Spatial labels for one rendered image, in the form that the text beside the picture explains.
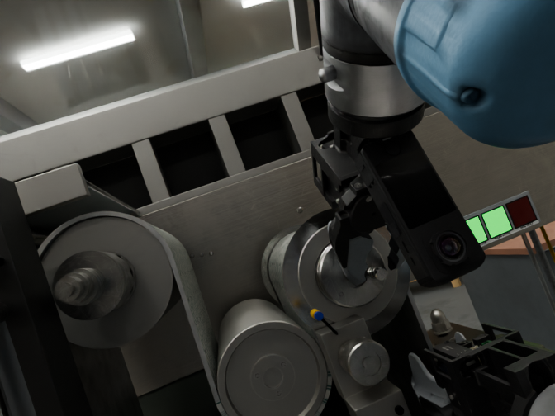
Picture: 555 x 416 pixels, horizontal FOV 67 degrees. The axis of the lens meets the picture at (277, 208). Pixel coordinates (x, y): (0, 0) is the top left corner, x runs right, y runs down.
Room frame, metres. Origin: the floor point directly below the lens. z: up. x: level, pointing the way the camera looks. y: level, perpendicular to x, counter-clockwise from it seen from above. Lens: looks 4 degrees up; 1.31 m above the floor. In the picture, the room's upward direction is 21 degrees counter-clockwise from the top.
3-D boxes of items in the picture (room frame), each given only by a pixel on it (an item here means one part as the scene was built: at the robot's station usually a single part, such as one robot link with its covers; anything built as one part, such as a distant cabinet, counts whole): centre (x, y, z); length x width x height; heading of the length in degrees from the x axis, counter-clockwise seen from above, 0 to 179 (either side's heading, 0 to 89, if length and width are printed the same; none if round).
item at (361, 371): (0.40, -0.03, 1.18); 0.04 x 0.02 x 0.04; 100
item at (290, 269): (0.48, -0.05, 1.25); 0.15 x 0.01 x 0.15; 100
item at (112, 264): (0.42, 0.19, 1.34); 0.06 x 0.06 x 0.06; 10
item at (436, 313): (0.84, -0.22, 1.05); 0.04 x 0.04 x 0.04
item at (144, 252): (0.57, 0.22, 1.34); 0.25 x 0.14 x 0.14; 10
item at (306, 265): (0.60, -0.03, 1.25); 0.26 x 0.12 x 0.12; 10
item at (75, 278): (0.36, 0.18, 1.34); 0.06 x 0.03 x 0.03; 10
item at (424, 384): (0.47, -0.08, 1.11); 0.09 x 0.03 x 0.06; 19
